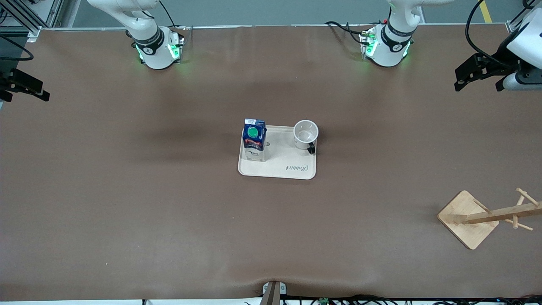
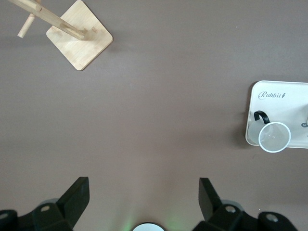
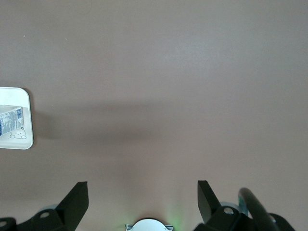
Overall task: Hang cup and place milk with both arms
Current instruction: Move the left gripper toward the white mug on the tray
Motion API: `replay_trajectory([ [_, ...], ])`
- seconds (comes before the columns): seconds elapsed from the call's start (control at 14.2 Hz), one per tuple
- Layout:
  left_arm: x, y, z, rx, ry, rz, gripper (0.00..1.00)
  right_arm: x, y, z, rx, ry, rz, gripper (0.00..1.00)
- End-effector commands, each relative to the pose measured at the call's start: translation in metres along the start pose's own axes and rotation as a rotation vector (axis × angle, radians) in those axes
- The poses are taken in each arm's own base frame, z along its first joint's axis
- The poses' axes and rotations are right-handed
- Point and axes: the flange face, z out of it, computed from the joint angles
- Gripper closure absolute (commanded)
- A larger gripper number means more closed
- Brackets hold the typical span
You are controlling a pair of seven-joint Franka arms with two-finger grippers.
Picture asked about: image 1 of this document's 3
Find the cream plastic tray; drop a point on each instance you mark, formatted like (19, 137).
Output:
(283, 161)

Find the wooden cup rack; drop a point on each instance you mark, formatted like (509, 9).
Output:
(465, 231)

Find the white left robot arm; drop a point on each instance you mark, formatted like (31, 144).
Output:
(387, 51)

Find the blue milk carton green cap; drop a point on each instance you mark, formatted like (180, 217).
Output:
(253, 144)

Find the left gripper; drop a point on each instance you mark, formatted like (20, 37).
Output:
(502, 63)

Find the brown table mat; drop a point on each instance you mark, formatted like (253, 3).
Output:
(127, 212)

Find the aluminium frame corner post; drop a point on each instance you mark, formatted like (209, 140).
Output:
(512, 26)

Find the aluminium frame with black braces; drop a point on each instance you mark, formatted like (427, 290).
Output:
(53, 12)

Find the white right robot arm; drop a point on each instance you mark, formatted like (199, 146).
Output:
(152, 51)

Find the metal table edge clamp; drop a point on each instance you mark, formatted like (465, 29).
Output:
(273, 294)

